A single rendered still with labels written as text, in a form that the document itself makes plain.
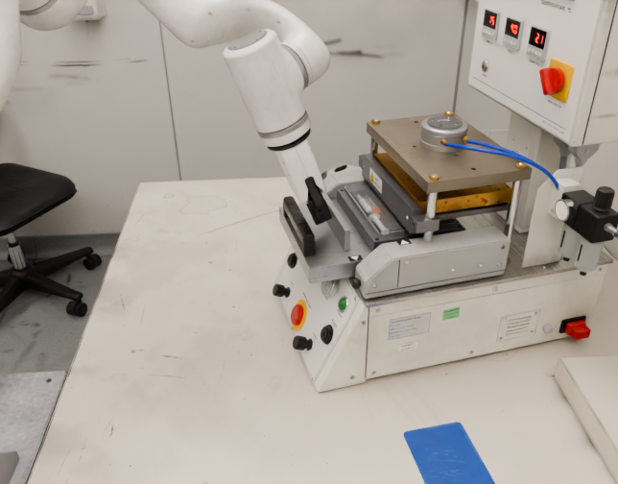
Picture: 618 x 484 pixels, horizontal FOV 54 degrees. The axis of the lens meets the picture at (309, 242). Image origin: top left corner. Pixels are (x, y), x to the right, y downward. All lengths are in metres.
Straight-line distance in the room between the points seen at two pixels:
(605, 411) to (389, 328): 0.35
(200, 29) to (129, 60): 1.63
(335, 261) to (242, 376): 0.28
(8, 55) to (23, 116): 1.73
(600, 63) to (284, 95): 0.45
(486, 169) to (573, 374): 0.38
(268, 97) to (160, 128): 1.78
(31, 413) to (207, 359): 0.30
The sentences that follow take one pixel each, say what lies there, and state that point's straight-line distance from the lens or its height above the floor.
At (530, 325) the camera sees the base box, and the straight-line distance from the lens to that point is 1.17.
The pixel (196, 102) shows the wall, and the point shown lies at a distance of 2.61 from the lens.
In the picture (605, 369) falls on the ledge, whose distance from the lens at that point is 1.15.
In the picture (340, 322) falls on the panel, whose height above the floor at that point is 0.87.
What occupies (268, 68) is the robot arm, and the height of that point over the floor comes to 1.28.
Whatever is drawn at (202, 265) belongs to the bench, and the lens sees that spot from 1.40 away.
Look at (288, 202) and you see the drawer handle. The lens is 1.08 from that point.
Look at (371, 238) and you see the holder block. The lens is 1.01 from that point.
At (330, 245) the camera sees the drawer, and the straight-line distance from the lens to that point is 1.03.
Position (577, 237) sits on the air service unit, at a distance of 1.03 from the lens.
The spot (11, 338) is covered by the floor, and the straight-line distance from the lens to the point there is 2.60.
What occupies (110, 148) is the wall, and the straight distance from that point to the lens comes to 2.74.
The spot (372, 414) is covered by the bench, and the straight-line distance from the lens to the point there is 1.04.
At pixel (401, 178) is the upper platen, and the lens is 1.06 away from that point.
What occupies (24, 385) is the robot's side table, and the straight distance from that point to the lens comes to 1.20.
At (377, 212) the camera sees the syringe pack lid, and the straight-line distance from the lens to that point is 1.06.
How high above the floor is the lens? 1.51
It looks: 32 degrees down
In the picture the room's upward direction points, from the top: 1 degrees counter-clockwise
